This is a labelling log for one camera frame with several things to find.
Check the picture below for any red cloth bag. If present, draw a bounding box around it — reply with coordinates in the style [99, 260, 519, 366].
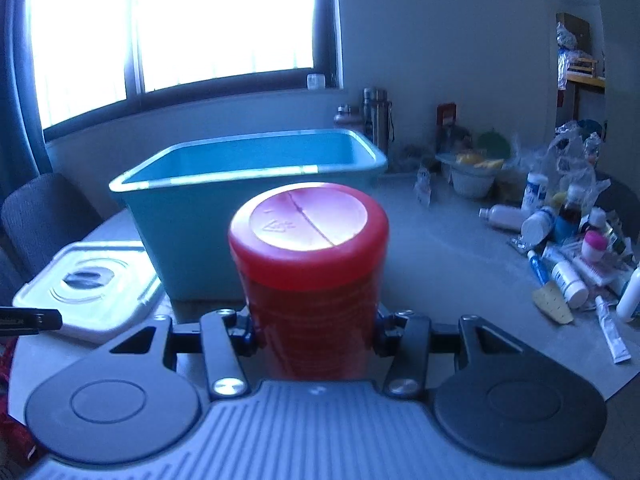
[0, 339, 38, 466]

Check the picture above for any small white sachet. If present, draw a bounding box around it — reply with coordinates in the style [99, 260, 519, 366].
[414, 166, 434, 207]

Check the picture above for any pink capped jar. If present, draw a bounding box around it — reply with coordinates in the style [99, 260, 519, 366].
[582, 230, 609, 262]

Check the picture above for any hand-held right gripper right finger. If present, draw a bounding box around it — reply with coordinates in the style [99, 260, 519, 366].
[372, 311, 529, 402]

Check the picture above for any blue tube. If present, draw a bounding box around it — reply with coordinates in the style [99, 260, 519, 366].
[527, 250, 552, 287]

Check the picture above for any white bottle grey label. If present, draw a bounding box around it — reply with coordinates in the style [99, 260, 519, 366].
[549, 259, 590, 310]

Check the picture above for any red plastic jar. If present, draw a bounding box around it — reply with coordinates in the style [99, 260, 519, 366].
[227, 183, 390, 382]

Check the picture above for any clear plastic bag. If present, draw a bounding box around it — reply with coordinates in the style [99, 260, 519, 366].
[544, 121, 602, 203]

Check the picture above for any steel thermos bottle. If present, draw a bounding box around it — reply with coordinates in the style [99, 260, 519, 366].
[372, 89, 394, 157]
[362, 88, 377, 143]

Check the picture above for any window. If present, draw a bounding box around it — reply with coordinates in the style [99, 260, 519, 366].
[24, 0, 342, 132]

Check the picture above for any red box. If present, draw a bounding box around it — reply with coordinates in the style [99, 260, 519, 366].
[436, 103, 458, 137]

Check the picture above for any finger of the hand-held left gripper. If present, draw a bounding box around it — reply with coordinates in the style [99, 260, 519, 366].
[0, 306, 64, 337]

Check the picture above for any wooden shelf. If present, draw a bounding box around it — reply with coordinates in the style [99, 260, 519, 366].
[554, 12, 609, 93]

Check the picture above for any pink white tube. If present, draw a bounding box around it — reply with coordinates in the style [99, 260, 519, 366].
[560, 242, 632, 287]

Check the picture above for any teal plastic storage bin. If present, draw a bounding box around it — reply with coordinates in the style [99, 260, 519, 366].
[109, 129, 389, 302]

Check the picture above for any yellow nail file pad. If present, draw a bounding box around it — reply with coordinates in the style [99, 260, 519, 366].
[531, 282, 575, 324]

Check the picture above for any brown bottle white cap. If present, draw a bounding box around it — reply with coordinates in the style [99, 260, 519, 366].
[556, 184, 587, 242]

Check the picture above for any white bowl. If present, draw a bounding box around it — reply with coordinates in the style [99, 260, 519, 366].
[436, 152, 505, 199]

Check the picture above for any plain white bottle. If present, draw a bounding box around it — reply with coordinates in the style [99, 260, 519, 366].
[478, 204, 529, 232]

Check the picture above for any tall white bottle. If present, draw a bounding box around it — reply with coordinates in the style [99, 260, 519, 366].
[615, 264, 640, 324]

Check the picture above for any green round plate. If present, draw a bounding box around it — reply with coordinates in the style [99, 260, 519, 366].
[476, 131, 512, 162]

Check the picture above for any white bottle blue label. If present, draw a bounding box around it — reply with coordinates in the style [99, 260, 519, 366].
[519, 207, 557, 247]
[520, 172, 549, 214]

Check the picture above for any grey fabric chair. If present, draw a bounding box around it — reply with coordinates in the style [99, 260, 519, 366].
[1, 172, 104, 281]
[0, 246, 25, 307]

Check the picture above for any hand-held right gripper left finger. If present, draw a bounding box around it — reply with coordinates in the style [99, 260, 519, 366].
[102, 309, 260, 402]

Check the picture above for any white bin lid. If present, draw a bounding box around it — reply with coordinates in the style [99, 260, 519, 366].
[12, 241, 172, 345]

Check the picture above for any glossy stone desktop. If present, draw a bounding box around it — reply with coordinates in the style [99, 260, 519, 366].
[7, 157, 640, 413]

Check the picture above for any yellow food in bowl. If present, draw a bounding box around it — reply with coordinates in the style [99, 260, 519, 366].
[456, 152, 504, 169]

